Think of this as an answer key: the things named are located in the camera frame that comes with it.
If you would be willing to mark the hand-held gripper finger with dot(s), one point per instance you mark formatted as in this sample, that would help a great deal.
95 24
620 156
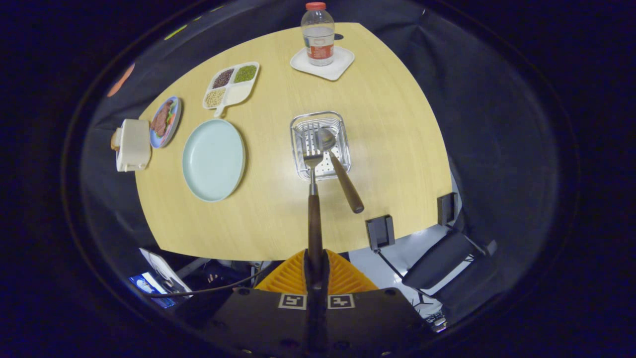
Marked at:
323 323
310 323

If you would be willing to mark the black table clamp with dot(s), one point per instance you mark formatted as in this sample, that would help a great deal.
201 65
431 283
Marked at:
380 232
447 209

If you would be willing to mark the black folding chair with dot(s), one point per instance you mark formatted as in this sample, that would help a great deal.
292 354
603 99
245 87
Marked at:
437 261

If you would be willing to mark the white flat board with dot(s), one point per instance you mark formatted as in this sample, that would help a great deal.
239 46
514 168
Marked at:
166 271

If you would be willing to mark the lit blue screen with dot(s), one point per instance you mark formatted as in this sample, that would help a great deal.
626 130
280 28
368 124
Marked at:
149 288

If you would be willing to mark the pale green plate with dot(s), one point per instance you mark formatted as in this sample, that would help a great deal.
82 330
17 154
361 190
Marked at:
213 159

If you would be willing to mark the white divided tray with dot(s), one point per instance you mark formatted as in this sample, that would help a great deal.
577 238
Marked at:
238 92

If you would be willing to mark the yellow beans pile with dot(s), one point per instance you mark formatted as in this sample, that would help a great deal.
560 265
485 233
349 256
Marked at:
214 97

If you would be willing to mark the blue plate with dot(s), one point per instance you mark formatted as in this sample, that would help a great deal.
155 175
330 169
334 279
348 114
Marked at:
177 115

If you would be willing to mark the cream toaster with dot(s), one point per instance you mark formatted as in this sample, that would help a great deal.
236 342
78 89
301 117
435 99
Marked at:
134 145

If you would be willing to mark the cooked meat slices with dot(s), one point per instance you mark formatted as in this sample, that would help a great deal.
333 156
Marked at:
162 119

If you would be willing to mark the white square coaster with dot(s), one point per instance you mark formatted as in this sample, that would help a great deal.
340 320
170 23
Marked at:
338 67

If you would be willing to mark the green beans pile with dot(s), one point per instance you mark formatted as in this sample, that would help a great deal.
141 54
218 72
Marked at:
245 74

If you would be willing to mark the red beans pile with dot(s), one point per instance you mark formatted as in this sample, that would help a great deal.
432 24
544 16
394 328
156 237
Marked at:
223 78

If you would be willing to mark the toasted bread slice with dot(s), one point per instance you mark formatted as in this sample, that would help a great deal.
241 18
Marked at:
115 140

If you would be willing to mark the clear bottle with red cap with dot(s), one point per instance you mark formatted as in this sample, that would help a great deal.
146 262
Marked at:
318 44

